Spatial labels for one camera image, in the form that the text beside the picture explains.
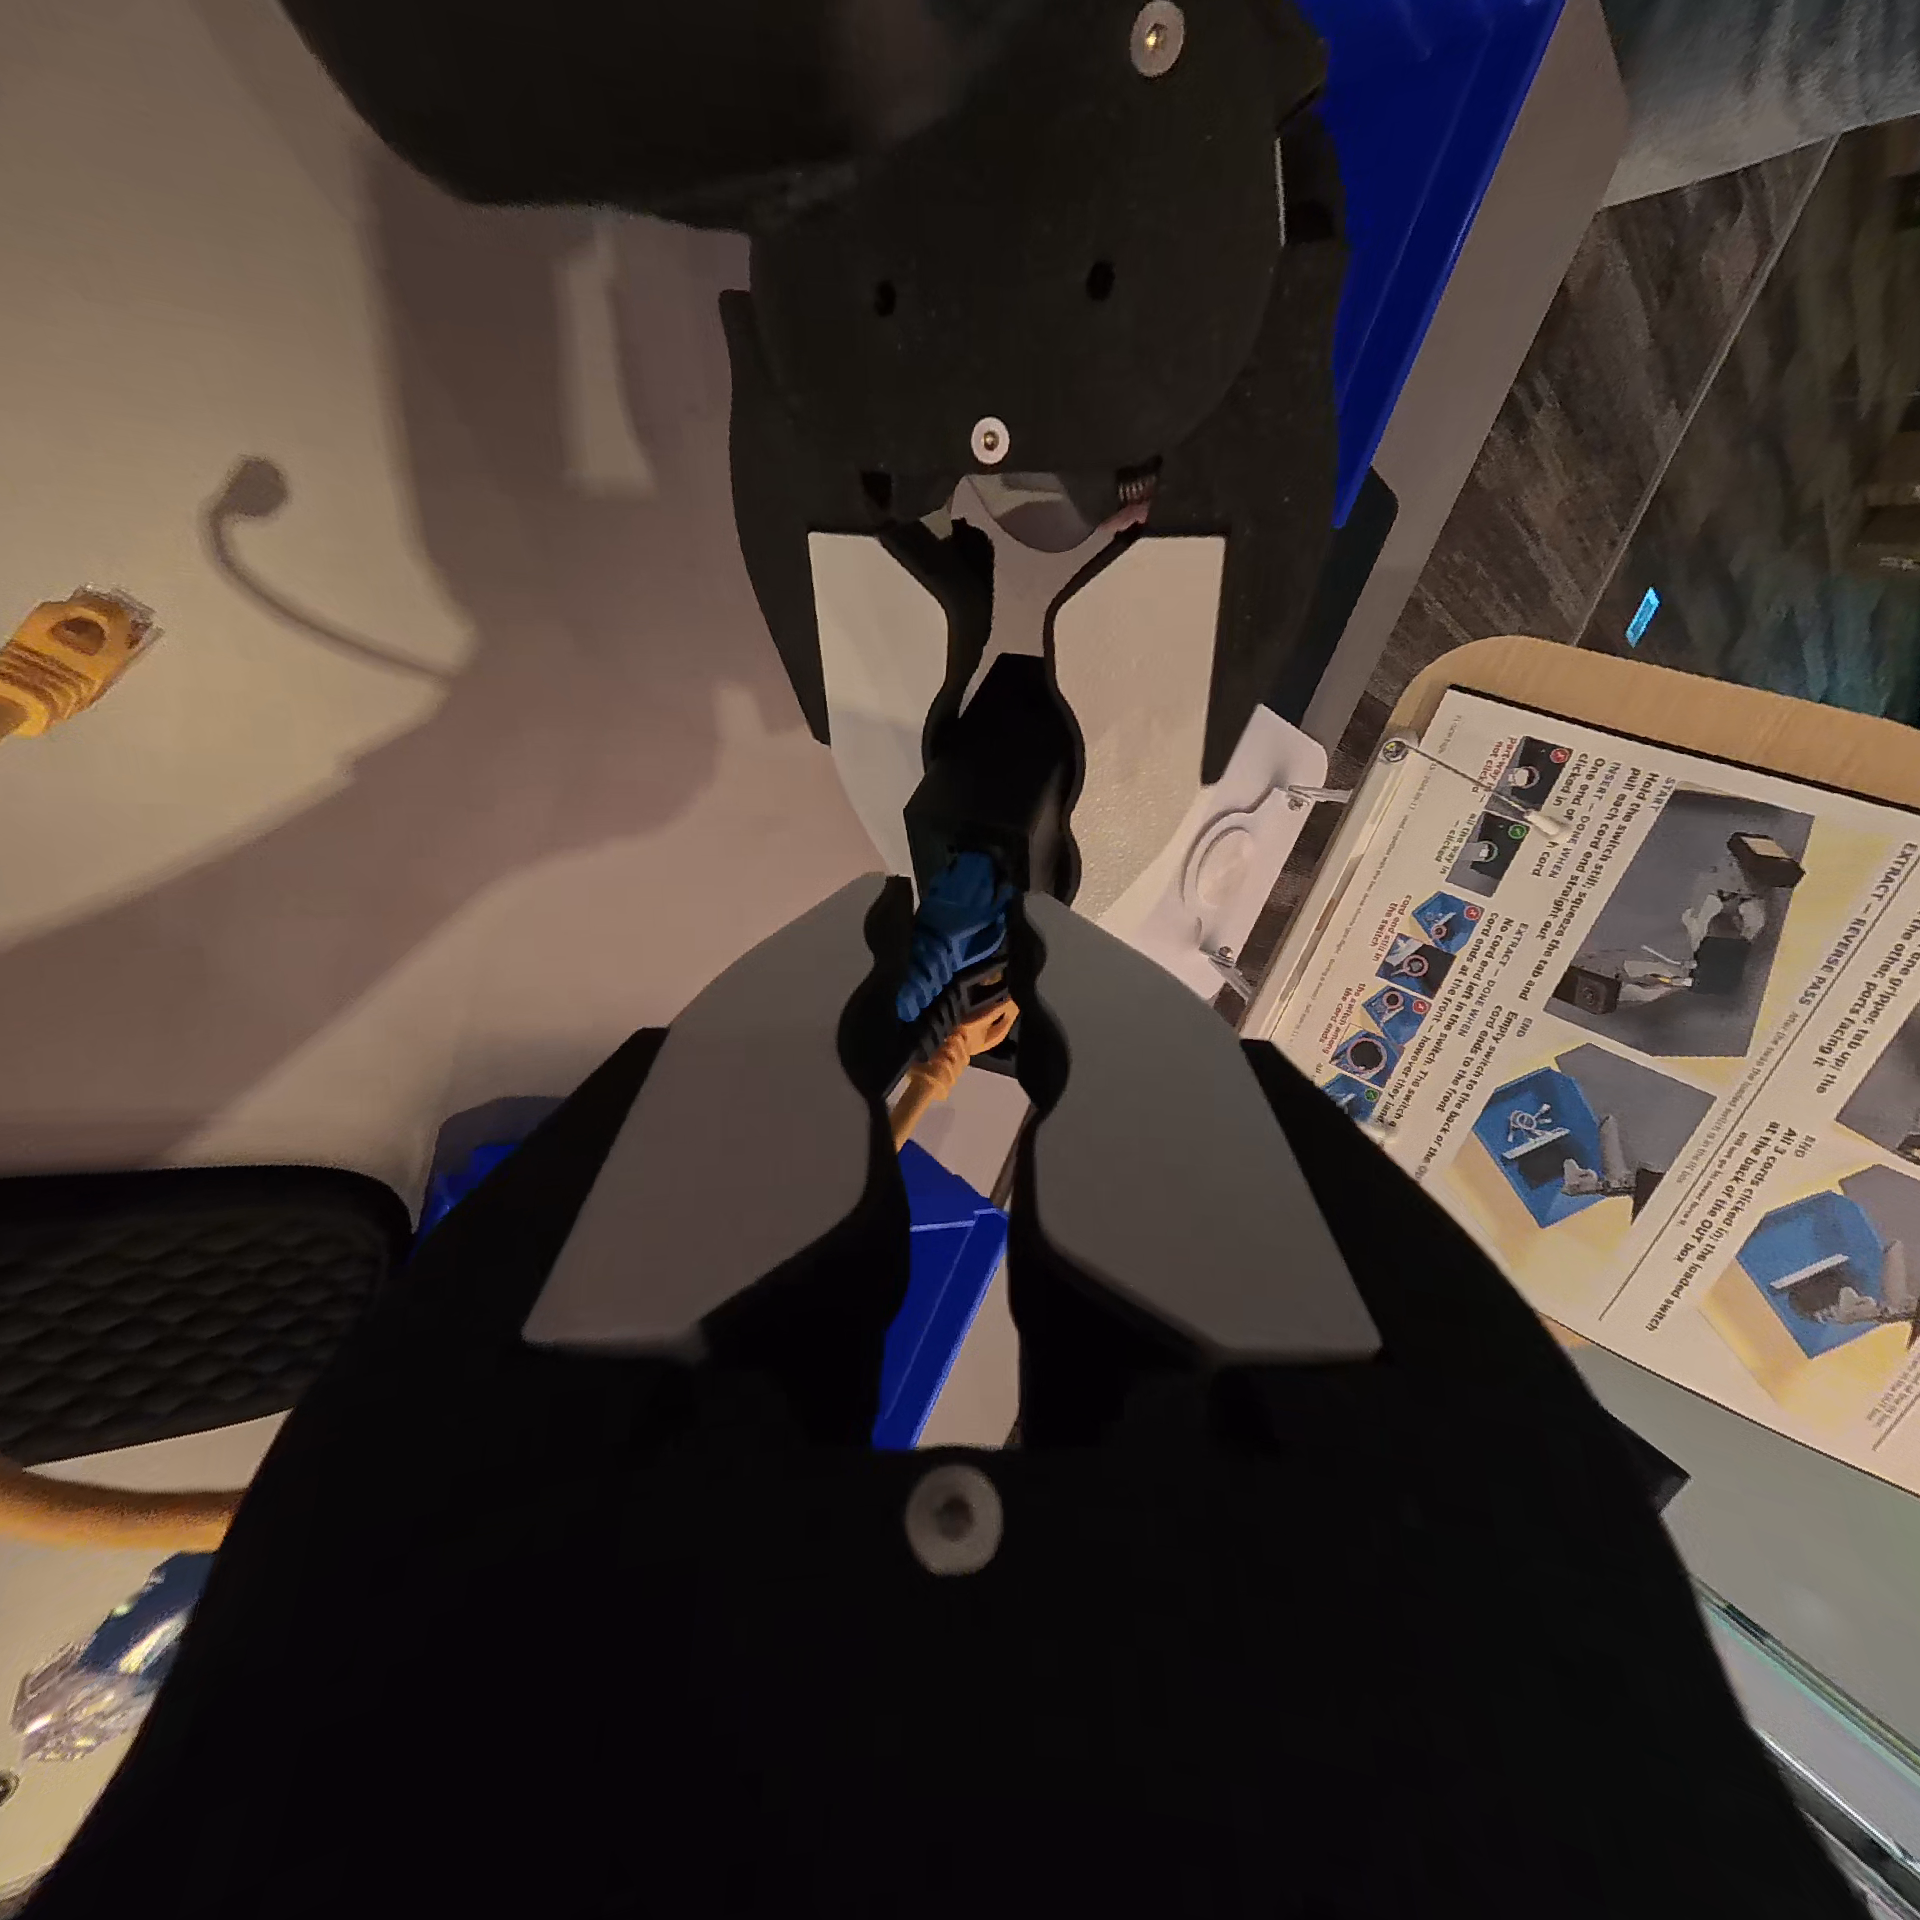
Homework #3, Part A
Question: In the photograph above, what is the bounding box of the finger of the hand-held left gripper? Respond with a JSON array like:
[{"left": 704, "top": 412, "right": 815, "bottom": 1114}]
[
  {"left": 805, "top": 516, "right": 999, "bottom": 888},
  {"left": 1043, "top": 525, "right": 1234, "bottom": 920}
]

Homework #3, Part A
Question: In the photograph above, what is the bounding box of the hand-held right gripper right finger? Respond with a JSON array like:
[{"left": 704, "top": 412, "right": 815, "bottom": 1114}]
[{"left": 1000, "top": 890, "right": 1384, "bottom": 1449}]

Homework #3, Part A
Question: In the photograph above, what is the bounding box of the blue ethernet cable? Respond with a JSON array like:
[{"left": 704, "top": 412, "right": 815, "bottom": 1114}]
[{"left": 11, "top": 842, "right": 1024, "bottom": 1769}]

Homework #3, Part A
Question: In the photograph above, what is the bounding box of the black network switch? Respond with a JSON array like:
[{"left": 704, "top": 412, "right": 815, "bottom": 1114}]
[{"left": 896, "top": 648, "right": 1088, "bottom": 1070}]

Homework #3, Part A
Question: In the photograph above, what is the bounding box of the instruction sheet board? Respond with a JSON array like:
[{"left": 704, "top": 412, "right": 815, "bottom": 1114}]
[{"left": 1234, "top": 633, "right": 1920, "bottom": 1503}]

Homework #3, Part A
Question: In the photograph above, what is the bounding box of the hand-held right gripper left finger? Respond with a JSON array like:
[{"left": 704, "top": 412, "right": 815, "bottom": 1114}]
[{"left": 518, "top": 872, "right": 920, "bottom": 1449}]

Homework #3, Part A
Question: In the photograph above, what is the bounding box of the yellow ethernet cable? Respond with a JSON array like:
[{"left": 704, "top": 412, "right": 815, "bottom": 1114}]
[{"left": 0, "top": 589, "right": 1024, "bottom": 1553}]

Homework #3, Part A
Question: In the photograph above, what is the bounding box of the blue plastic bin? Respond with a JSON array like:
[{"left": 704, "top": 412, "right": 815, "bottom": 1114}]
[
  {"left": 407, "top": 1098, "right": 1011, "bottom": 1454},
  {"left": 1316, "top": 0, "right": 1572, "bottom": 524}
]

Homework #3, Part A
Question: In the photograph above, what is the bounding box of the white board stand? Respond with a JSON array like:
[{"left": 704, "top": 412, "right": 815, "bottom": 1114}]
[{"left": 1100, "top": 702, "right": 1394, "bottom": 999}]

